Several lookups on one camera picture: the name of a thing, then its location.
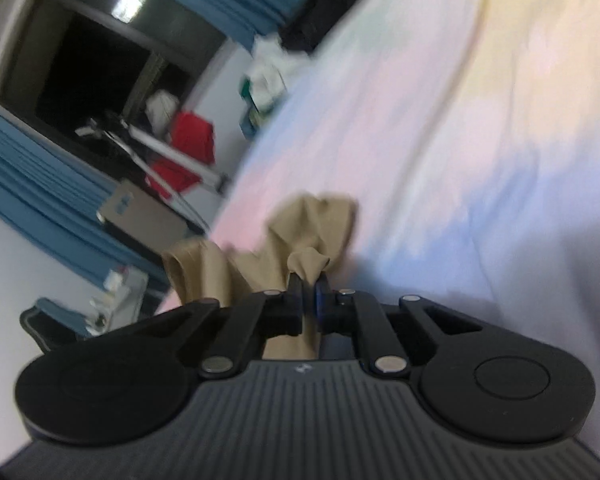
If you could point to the wooden back chair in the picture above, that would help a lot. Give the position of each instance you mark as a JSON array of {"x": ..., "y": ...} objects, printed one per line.
[{"x": 140, "y": 210}]

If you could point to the tan printed t-shirt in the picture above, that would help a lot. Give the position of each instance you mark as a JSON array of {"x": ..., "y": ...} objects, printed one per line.
[{"x": 305, "y": 230}]

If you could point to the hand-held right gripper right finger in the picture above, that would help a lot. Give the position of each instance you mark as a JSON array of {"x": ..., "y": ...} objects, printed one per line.
[{"x": 322, "y": 305}]

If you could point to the white garment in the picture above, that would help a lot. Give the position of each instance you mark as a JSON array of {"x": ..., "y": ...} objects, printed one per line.
[{"x": 161, "y": 107}]

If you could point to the dark framed window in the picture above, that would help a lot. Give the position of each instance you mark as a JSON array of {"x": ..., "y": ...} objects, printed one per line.
[{"x": 80, "y": 75}]

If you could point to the red cloth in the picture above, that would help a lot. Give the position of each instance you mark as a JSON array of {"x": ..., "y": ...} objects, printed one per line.
[{"x": 192, "y": 135}]

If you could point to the pile of mixed clothes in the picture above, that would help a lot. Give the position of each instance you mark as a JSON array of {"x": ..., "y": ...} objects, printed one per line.
[{"x": 267, "y": 80}]

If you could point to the black sofa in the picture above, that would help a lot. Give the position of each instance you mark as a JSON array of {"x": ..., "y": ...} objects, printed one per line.
[{"x": 320, "y": 20}]

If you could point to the white desk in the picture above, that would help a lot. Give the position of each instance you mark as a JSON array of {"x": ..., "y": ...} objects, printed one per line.
[{"x": 130, "y": 290}]

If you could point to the white tripod stand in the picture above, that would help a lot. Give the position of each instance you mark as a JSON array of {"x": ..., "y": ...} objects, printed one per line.
[{"x": 180, "y": 156}]

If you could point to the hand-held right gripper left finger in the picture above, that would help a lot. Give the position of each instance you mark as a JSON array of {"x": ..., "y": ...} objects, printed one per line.
[{"x": 296, "y": 305}]

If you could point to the pastel patchwork bed blanket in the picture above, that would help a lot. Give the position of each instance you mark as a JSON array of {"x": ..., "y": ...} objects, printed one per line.
[{"x": 405, "y": 135}]

